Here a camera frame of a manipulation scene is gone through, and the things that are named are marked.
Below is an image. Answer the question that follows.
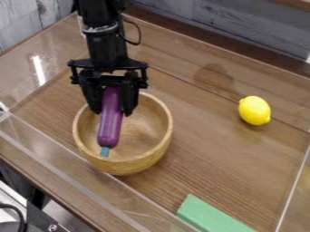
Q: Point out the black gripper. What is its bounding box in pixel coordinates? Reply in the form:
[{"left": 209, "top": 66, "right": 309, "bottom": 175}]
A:
[{"left": 69, "top": 29, "right": 149, "bottom": 117}]

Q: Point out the purple toy eggplant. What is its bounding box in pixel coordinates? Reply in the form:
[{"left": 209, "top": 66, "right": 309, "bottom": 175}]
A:
[{"left": 97, "top": 87, "right": 123, "bottom": 158}]

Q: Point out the brown wooden bowl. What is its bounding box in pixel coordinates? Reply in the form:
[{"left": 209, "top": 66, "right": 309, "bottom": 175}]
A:
[{"left": 71, "top": 92, "right": 174, "bottom": 176}]

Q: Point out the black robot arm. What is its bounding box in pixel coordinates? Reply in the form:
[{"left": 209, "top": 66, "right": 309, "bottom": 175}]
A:
[{"left": 69, "top": 0, "right": 149, "bottom": 116}]

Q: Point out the yellow toy lemon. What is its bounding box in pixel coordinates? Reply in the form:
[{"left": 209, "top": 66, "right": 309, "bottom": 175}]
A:
[{"left": 240, "top": 96, "right": 272, "bottom": 126}]

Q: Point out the green block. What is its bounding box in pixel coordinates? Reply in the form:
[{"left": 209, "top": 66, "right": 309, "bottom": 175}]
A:
[{"left": 177, "top": 194, "right": 257, "bottom": 232}]

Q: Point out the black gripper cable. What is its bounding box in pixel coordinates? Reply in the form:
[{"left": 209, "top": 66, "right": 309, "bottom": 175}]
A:
[{"left": 119, "top": 15, "right": 143, "bottom": 46}]

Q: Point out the clear acrylic enclosure wall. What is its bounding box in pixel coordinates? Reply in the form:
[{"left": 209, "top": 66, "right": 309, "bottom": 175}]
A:
[{"left": 0, "top": 11, "right": 310, "bottom": 232}]

